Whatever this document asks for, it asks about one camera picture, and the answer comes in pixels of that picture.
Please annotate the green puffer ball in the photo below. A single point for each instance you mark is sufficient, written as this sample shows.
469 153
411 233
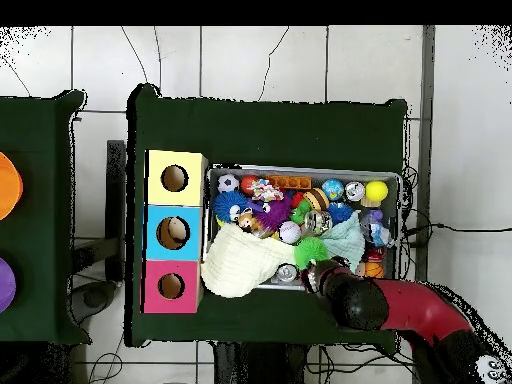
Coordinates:
310 252

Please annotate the orange basketball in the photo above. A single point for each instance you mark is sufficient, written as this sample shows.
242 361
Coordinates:
375 270

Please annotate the crushed clear plastic bottle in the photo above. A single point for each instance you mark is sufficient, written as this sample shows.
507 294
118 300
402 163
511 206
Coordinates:
376 232

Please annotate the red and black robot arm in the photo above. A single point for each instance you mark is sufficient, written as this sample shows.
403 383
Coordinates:
416 308

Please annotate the wooden box with three holes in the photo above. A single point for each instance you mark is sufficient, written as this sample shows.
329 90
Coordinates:
176 200

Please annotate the mint green cloth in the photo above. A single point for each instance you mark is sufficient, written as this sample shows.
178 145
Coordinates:
346 242

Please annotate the white baseball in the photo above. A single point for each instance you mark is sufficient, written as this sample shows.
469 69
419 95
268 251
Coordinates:
289 232

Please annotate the crushed drink can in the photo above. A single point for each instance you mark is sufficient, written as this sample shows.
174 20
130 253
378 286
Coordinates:
318 222

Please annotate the purple spiky toy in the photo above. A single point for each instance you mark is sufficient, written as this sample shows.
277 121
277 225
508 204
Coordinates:
276 214

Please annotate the cream waffle cloth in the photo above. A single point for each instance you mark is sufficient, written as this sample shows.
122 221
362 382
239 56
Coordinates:
240 264

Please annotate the toy hamburger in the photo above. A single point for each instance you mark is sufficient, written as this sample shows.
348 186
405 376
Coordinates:
316 198

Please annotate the blue puffer ball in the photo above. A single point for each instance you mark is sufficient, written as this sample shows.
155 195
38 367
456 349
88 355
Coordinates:
226 204

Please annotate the soccer ball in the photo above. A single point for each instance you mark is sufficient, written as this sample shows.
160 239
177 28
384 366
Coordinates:
228 183

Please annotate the dark green table cloth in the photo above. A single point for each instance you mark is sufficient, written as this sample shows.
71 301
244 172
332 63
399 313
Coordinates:
260 132
40 160

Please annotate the purple round object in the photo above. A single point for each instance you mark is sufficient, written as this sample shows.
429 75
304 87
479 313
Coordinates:
6 286

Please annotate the orange round object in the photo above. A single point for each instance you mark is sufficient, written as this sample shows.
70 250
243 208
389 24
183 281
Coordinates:
10 186

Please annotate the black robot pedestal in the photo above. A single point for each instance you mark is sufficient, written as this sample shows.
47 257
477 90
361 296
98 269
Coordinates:
260 366

